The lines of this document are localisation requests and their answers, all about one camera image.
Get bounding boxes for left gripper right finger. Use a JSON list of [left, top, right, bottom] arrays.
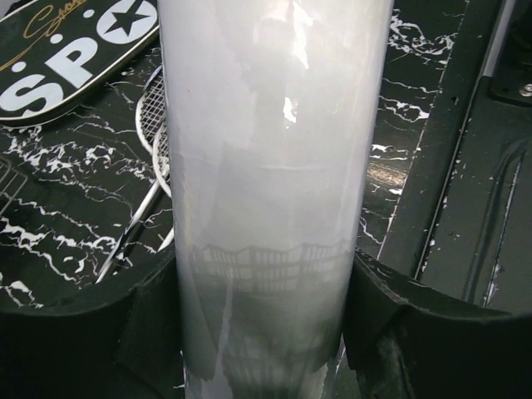
[[342, 250, 531, 398]]

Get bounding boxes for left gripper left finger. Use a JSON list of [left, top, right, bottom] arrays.
[[1, 247, 184, 398]]

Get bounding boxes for white shuttlecock tube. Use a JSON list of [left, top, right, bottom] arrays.
[[159, 1, 393, 398]]

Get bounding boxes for lower badminton racket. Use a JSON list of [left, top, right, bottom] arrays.
[[96, 122, 171, 283]]

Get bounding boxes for badminton racket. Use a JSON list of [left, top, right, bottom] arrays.
[[135, 66, 165, 154], [96, 122, 171, 283]]

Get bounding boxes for upper badminton racket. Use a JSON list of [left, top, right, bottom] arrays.
[[135, 66, 165, 154]]

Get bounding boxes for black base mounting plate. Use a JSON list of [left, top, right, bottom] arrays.
[[369, 1, 531, 315]]

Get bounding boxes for marble pattern table mat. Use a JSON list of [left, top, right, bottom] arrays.
[[1, 1, 469, 309]]

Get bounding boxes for black racket bag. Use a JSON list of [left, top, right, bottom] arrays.
[[1, 0, 159, 126]]

